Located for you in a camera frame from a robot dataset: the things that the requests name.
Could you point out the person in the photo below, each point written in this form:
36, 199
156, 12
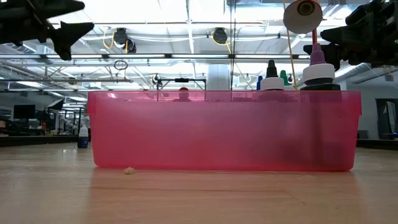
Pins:
183, 93

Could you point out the large green-tipped food coloring bottle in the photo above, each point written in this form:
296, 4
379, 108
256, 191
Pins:
283, 77

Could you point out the small beige crumb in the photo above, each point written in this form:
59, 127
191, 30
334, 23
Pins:
129, 170

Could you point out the red desk lamp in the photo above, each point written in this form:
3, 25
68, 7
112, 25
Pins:
303, 18

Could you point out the black background station frame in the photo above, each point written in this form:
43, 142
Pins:
182, 80

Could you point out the small blue food coloring bottle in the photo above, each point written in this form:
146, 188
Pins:
83, 141

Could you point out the pink translucent plastic bin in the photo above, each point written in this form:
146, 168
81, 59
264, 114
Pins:
186, 133

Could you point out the large black-tipped food coloring bottle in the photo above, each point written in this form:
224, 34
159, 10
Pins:
272, 84

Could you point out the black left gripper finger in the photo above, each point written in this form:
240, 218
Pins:
68, 32
59, 7

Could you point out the large purple-tipped food coloring bottle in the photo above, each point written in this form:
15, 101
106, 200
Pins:
318, 73

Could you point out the large blue-tipped food coloring bottle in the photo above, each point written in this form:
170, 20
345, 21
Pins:
259, 84

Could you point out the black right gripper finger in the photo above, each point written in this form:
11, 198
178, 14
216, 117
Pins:
337, 56
345, 34

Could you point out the black background monitor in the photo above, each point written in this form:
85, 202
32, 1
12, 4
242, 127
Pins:
23, 111

